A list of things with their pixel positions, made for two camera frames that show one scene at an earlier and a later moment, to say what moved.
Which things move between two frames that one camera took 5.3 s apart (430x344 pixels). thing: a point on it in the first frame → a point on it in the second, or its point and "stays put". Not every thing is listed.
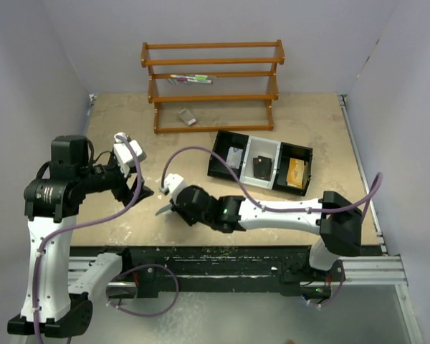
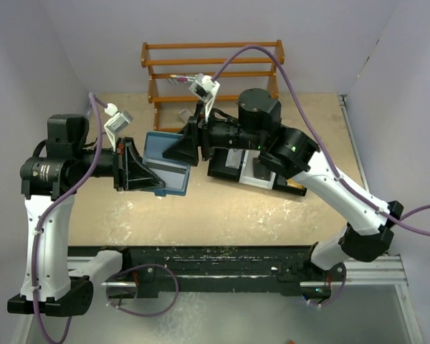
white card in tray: [233, 158] stays put
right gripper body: [189, 219] → [203, 130]
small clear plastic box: [187, 117] stays put
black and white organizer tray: [261, 163] stays put
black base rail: [146, 268] stays put
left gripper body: [122, 191] → [119, 164]
